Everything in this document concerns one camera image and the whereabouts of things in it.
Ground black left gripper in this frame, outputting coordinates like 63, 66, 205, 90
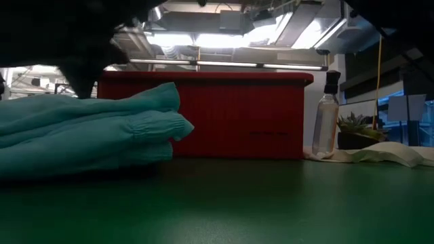
0, 0, 167, 100

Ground teal shorts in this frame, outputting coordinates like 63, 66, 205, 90
0, 82, 195, 180

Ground red plastic laundry bin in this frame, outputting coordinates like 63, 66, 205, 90
97, 70, 315, 160

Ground long ceiling light strip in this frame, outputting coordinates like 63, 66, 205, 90
130, 58, 329, 72

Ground clear spray bottle black cap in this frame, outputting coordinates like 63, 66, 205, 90
311, 70, 342, 157

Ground small potted succulent plant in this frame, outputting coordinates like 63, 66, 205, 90
336, 112, 391, 150

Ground cream canvas tote bag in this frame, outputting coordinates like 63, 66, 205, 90
303, 141, 434, 168

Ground white board on stand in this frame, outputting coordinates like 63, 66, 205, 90
387, 94, 427, 147

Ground yellow hanging cable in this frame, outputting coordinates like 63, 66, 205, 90
372, 35, 383, 130

